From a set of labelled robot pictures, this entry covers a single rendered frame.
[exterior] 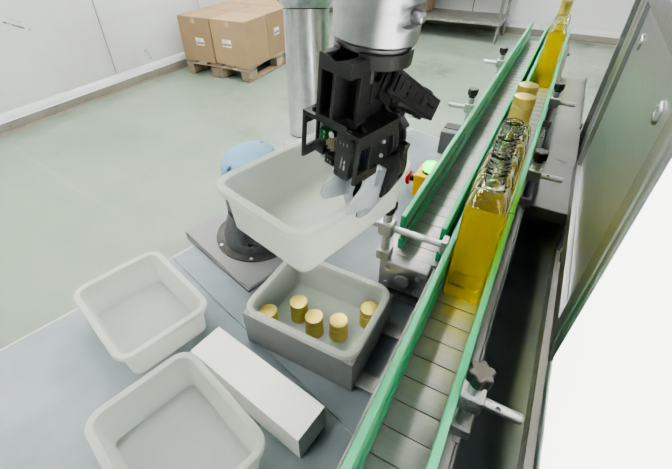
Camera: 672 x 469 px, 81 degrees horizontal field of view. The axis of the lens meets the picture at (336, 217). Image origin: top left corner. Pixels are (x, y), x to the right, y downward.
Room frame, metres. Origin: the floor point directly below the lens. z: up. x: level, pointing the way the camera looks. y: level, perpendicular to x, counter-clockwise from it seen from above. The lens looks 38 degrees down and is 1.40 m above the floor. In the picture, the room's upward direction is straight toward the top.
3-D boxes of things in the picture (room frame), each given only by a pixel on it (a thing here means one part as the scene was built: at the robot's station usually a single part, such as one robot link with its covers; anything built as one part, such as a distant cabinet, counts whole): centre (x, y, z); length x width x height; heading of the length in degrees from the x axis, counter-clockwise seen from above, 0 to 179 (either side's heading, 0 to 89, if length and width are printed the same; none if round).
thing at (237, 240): (0.74, 0.19, 0.82); 0.15 x 0.15 x 0.10
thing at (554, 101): (1.10, -0.65, 0.94); 0.07 x 0.04 x 0.13; 62
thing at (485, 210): (0.46, -0.22, 0.99); 0.06 x 0.06 x 0.21; 61
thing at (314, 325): (0.46, 0.04, 0.79); 0.04 x 0.04 x 0.04
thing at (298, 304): (0.49, 0.07, 0.79); 0.04 x 0.04 x 0.04
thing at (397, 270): (0.52, -0.13, 0.85); 0.09 x 0.04 x 0.07; 62
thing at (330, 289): (0.48, 0.03, 0.80); 0.22 x 0.17 x 0.09; 62
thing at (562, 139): (1.11, -0.69, 0.84); 0.95 x 0.09 x 0.11; 152
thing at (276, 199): (0.45, 0.03, 1.08); 0.22 x 0.17 x 0.09; 137
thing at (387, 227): (0.53, -0.11, 0.95); 0.17 x 0.03 x 0.12; 62
